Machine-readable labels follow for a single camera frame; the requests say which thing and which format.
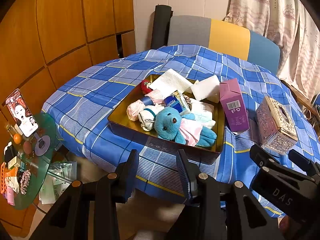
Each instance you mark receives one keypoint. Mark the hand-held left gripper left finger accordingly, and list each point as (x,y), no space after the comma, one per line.
(131,172)

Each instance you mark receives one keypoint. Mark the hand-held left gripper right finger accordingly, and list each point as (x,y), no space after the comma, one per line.
(183,177)

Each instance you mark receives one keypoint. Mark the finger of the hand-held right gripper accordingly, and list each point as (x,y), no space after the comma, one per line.
(303,163)
(261,158)

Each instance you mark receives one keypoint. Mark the dark red tray gold interior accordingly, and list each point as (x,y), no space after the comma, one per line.
(125,124)

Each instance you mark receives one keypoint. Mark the white blue striped sock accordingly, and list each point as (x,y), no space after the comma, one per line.
(148,120)

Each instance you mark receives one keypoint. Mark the blue plush toy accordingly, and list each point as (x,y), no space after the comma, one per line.
(167,122)

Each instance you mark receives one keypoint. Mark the pink towel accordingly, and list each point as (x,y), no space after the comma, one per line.
(135,110)

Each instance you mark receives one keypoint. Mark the blue pink cloth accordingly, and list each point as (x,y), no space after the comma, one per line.
(149,101)

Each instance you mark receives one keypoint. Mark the blue tissue packet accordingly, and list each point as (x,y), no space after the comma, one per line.
(173,103)

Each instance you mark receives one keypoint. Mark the red knitted item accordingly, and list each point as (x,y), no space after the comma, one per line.
(146,87)

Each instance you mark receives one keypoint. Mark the white sponge block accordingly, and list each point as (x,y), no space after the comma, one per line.
(205,90)

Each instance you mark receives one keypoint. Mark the white waffle cloth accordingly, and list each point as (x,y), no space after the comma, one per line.
(172,81)

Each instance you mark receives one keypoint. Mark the person's right hand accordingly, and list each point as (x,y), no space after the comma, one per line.
(285,225)

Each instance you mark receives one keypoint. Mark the ornate gold tissue box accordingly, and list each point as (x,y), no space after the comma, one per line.
(272,125)

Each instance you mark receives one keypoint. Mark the pink cardboard box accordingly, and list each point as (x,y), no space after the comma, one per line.
(233,105)

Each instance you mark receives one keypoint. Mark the brown wooden table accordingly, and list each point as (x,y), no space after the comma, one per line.
(298,96)

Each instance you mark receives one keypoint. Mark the green white packets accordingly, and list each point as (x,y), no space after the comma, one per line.
(57,177)

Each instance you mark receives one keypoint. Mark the blue plaid sheet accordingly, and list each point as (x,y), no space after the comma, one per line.
(100,105)

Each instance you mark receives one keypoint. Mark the round phone stand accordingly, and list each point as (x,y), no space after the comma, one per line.
(42,145)

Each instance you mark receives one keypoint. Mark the green glass side table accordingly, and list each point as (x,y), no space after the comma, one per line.
(32,180)

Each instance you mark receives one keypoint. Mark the leopard print hair clip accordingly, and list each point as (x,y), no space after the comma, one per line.
(25,182)

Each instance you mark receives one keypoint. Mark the brown round fruit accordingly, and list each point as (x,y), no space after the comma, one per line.
(27,147)

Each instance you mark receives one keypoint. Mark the small cream box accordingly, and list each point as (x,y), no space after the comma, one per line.
(13,163)

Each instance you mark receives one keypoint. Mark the orange fruit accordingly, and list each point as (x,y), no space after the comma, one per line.
(17,138)

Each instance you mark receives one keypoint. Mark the small pink item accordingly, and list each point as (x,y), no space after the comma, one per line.
(10,197)

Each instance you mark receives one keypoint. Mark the orange packet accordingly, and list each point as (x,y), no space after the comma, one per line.
(6,177)

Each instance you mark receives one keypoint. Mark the smartphone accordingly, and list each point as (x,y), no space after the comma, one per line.
(21,112)

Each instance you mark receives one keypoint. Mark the small black item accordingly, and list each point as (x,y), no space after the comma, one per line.
(7,152)

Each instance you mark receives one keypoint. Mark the grey yellow blue chair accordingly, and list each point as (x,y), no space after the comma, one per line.
(227,37)

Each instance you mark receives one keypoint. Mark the small glass bottle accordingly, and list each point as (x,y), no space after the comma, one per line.
(11,128)

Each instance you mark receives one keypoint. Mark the patterned beige curtain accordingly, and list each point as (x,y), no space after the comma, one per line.
(275,17)

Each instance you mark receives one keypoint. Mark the black rolled mat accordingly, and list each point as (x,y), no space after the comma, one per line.
(160,27)

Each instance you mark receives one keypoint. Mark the wooden wardrobe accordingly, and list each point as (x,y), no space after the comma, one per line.
(62,30)

